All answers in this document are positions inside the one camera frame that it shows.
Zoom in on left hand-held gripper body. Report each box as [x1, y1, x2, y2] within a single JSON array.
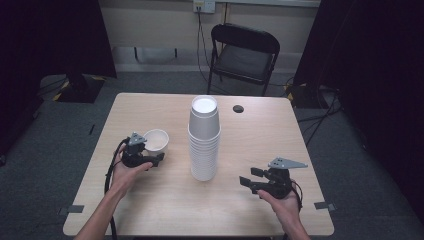
[[120, 131, 155, 169]]

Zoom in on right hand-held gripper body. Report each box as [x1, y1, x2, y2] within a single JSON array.
[[258, 156, 309, 200]]

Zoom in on single white paper cup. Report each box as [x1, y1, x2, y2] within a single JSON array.
[[142, 128, 170, 158]]

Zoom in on stack of white paper cups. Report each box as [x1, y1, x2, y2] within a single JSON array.
[[187, 94, 222, 182]]

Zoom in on person's left hand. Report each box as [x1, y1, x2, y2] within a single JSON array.
[[109, 143, 154, 198]]

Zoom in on person's right hand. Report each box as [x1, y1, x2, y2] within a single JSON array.
[[256, 187, 302, 229]]

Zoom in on grey tape strip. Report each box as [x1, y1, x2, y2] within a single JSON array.
[[57, 204, 85, 216], [313, 201, 336, 212]]

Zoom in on black stand base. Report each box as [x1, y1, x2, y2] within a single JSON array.
[[52, 72, 107, 104], [285, 83, 342, 110]]

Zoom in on black folding chair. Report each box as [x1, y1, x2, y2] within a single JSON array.
[[207, 22, 281, 97]]

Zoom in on black curtain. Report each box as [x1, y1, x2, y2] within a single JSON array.
[[0, 0, 117, 158], [292, 0, 424, 224]]

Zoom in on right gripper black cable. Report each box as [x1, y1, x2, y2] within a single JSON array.
[[289, 179, 304, 212]]

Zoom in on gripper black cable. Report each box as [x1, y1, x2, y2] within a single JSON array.
[[103, 137, 130, 240], [289, 179, 304, 212]]

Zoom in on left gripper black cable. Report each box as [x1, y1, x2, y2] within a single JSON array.
[[103, 137, 130, 240]]

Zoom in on black floor cables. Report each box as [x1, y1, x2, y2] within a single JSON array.
[[296, 89, 344, 148]]

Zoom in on white wall panel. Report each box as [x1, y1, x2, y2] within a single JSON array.
[[111, 46, 180, 65]]

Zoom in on black wall socket cable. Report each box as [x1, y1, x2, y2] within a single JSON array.
[[195, 11, 212, 85]]

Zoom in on white wall socket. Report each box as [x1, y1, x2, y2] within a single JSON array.
[[192, 0, 217, 15]]

